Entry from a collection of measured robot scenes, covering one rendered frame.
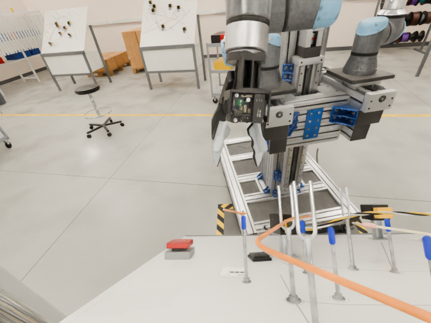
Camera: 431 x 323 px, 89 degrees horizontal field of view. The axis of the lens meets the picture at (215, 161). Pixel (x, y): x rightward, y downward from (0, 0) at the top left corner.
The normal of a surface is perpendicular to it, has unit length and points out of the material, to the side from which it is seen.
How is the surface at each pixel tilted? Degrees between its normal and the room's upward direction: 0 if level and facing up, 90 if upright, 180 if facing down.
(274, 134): 90
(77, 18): 50
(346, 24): 90
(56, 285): 0
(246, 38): 68
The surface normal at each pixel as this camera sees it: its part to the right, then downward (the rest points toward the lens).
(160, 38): -0.23, -0.05
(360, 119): 0.14, 0.58
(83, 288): -0.09, -0.80
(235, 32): -0.59, 0.19
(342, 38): -0.20, 0.60
